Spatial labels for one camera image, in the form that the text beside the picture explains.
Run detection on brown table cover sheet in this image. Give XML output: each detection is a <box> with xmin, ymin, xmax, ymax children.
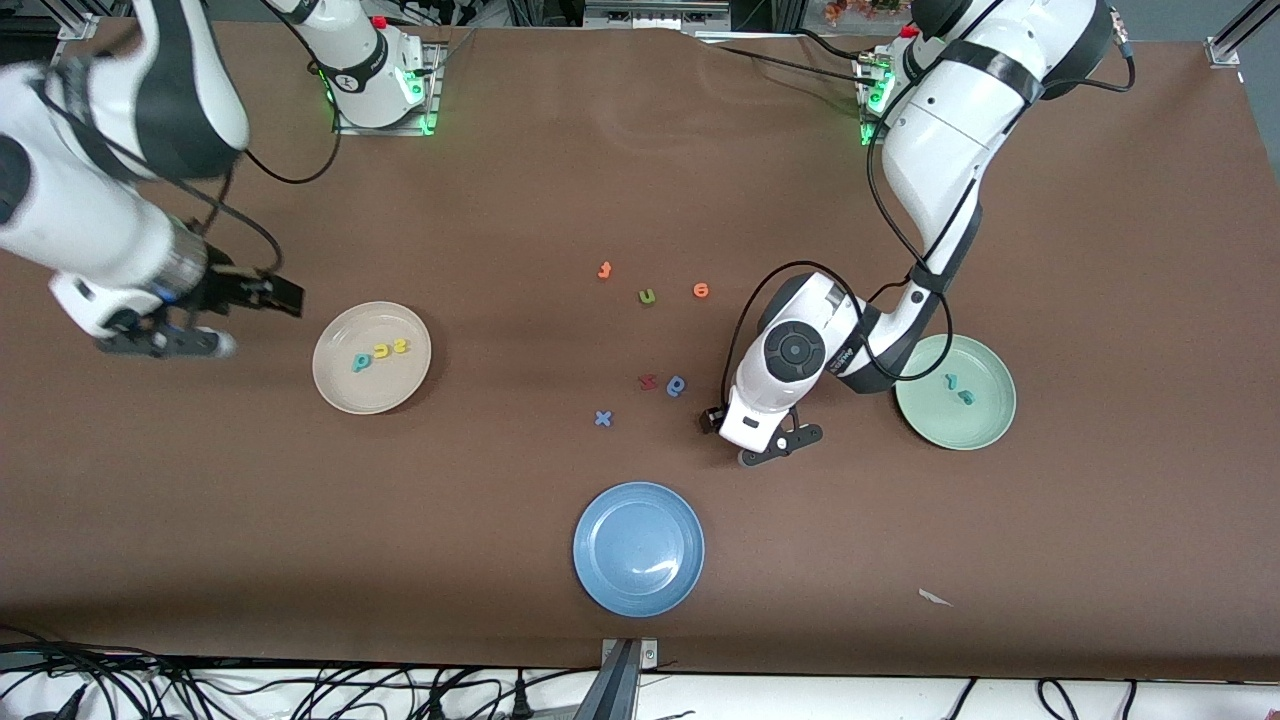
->
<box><xmin>0</xmin><ymin>18</ymin><xmax>1280</xmax><ymax>681</ymax></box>

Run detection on black camera pole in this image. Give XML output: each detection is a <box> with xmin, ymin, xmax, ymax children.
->
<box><xmin>572</xmin><ymin>640</ymin><xmax>641</xmax><ymax>720</ymax></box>

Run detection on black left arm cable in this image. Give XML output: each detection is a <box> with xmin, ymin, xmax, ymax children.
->
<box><xmin>720</xmin><ymin>30</ymin><xmax>1136</xmax><ymax>401</ymax></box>

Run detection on blue plate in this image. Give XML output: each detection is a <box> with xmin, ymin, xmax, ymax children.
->
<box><xmin>572</xmin><ymin>481</ymin><xmax>706</xmax><ymax>619</ymax></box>

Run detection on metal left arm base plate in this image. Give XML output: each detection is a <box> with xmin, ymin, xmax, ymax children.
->
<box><xmin>855</xmin><ymin>50</ymin><xmax>901</xmax><ymax>149</ymax></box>

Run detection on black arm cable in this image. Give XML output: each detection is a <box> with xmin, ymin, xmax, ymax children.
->
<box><xmin>30</xmin><ymin>60</ymin><xmax>346</xmax><ymax>281</ymax></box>
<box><xmin>720</xmin><ymin>30</ymin><xmax>1136</xmax><ymax>401</ymax></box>

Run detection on silver camera mount bracket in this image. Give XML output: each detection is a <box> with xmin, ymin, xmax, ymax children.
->
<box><xmin>600</xmin><ymin>638</ymin><xmax>660</xmax><ymax>669</ymax></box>

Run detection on beige brown plate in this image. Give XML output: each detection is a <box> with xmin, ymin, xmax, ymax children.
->
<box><xmin>312</xmin><ymin>301</ymin><xmax>433</xmax><ymax>416</ymax></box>

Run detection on thin black base cable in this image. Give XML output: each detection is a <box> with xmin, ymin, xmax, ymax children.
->
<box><xmin>420</xmin><ymin>28</ymin><xmax>476</xmax><ymax>76</ymax></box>

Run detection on orange flower decoration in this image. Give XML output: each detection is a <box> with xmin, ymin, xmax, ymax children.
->
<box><xmin>825</xmin><ymin>0</ymin><xmax>906</xmax><ymax>23</ymax></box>

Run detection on aluminium frame corner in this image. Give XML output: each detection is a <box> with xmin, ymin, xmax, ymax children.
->
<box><xmin>1205</xmin><ymin>0</ymin><xmax>1280</xmax><ymax>69</ymax></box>
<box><xmin>55</xmin><ymin>0</ymin><xmax>101</xmax><ymax>41</ymax></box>

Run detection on grey metal equipment box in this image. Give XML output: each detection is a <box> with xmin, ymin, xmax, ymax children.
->
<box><xmin>583</xmin><ymin>0</ymin><xmax>731</xmax><ymax>31</ymax></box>

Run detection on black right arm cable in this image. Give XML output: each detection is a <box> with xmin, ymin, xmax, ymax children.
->
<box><xmin>30</xmin><ymin>60</ymin><xmax>346</xmax><ymax>281</ymax></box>

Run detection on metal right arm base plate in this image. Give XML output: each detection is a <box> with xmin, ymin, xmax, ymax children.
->
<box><xmin>332</xmin><ymin>42</ymin><xmax>442</xmax><ymax>137</ymax></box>

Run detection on green plate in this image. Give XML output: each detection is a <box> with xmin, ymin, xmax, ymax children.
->
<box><xmin>896</xmin><ymin>333</ymin><xmax>1018</xmax><ymax>452</ymax></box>

